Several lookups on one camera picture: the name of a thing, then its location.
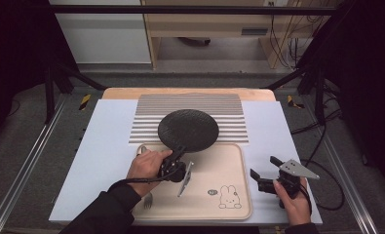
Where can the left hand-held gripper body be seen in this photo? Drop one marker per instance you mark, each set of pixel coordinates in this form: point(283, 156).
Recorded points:
point(173, 169)

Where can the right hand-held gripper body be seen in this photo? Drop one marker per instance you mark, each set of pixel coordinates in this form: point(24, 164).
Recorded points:
point(295, 170)

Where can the black textured plate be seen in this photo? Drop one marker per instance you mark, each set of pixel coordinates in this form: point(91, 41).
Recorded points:
point(188, 130)

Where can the beige tray with rabbit print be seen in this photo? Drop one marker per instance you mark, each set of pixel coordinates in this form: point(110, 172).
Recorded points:
point(212, 172)

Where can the person's left hand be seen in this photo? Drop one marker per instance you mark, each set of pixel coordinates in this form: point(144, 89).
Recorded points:
point(146, 167)

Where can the person's right hand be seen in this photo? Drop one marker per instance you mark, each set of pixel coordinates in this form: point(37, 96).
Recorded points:
point(295, 208)

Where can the striped metal drying rack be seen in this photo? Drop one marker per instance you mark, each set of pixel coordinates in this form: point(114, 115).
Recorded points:
point(147, 130)

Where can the pale blue table board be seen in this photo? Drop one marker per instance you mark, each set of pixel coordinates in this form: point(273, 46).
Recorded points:
point(102, 146)

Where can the wooden desk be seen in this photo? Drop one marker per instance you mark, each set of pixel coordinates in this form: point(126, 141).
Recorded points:
point(209, 24)

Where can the white cabinet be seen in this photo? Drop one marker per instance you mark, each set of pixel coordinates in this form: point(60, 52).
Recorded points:
point(105, 39)

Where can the aluminium floor rail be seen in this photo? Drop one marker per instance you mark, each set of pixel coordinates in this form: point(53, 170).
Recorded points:
point(349, 182)
point(27, 162)

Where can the black frame stand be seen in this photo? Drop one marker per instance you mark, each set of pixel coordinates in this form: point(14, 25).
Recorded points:
point(49, 97)
point(319, 97)

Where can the black frame crossbar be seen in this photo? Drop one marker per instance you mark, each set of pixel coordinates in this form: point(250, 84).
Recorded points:
point(193, 9)

